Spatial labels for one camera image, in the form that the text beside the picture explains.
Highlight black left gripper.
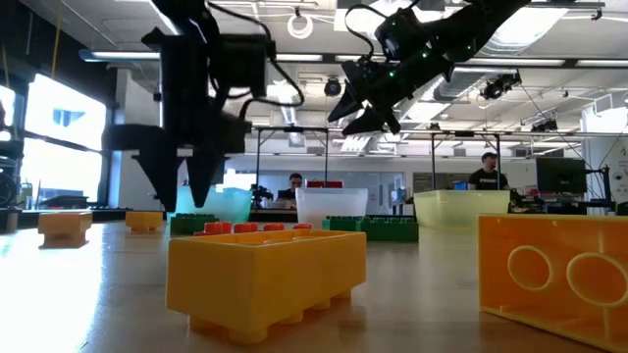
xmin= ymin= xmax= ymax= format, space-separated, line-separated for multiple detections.
xmin=101 ymin=26 xmax=254 ymax=213

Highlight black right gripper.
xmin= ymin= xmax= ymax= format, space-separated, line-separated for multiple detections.
xmin=327 ymin=46 xmax=455 ymax=137

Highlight green eight-stud block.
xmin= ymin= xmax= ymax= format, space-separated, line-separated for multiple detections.
xmin=169 ymin=212 xmax=221 ymax=236
xmin=321 ymin=215 xmax=365 ymax=231
xmin=359 ymin=217 xmax=420 ymax=243

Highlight amber four-stud block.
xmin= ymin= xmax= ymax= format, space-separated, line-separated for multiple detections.
xmin=125 ymin=210 xmax=165 ymax=234

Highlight red-orange eight-stud block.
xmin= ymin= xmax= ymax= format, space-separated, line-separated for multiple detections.
xmin=192 ymin=221 xmax=314 ymax=237

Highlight amber eight-stud block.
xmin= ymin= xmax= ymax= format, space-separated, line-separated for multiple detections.
xmin=165 ymin=228 xmax=368 ymax=345
xmin=478 ymin=213 xmax=628 ymax=353
xmin=37 ymin=211 xmax=94 ymax=249

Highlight teal plastic bin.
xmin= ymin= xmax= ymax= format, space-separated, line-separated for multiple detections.
xmin=166 ymin=184 xmax=254 ymax=226

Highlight long ceiling light strip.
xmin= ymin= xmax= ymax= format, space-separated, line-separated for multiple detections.
xmin=453 ymin=58 xmax=566 ymax=68
xmin=274 ymin=52 xmax=325 ymax=63
xmin=78 ymin=48 xmax=162 ymax=63
xmin=574 ymin=58 xmax=628 ymax=69

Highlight clear plastic bin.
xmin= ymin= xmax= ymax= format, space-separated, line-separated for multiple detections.
xmin=294 ymin=186 xmax=370 ymax=229

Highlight person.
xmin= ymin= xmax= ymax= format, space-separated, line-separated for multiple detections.
xmin=467 ymin=151 xmax=511 ymax=191
xmin=277 ymin=172 xmax=305 ymax=202

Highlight yellow plastic bin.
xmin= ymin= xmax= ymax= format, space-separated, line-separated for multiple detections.
xmin=412 ymin=189 xmax=512 ymax=230

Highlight black computer monitor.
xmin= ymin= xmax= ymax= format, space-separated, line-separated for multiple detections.
xmin=535 ymin=156 xmax=588 ymax=195

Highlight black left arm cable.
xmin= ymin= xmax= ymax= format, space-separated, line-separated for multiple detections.
xmin=205 ymin=0 xmax=306 ymax=122

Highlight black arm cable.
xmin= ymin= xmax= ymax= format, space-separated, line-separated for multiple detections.
xmin=205 ymin=0 xmax=306 ymax=122
xmin=342 ymin=3 xmax=389 ymax=63

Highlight black metal station frame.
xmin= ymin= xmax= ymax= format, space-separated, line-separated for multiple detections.
xmin=254 ymin=126 xmax=330 ymax=197
xmin=430 ymin=129 xmax=502 ymax=192

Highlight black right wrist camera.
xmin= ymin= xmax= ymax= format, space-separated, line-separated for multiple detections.
xmin=374 ymin=7 xmax=423 ymax=63

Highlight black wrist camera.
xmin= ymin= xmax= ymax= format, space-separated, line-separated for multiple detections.
xmin=374 ymin=7 xmax=423 ymax=63
xmin=215 ymin=32 xmax=277 ymax=98

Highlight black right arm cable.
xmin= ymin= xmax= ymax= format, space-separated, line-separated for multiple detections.
xmin=342 ymin=3 xmax=389 ymax=63

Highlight black aluminium table frame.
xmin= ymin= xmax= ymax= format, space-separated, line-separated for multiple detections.
xmin=87 ymin=205 xmax=614 ymax=225

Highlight white cable coil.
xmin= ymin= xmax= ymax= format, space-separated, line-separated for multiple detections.
xmin=287 ymin=13 xmax=314 ymax=40

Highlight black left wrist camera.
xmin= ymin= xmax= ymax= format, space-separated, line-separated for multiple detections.
xmin=215 ymin=32 xmax=277 ymax=98

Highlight black ceiling camera cluster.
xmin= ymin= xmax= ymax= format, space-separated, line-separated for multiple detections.
xmin=480 ymin=72 xmax=522 ymax=101

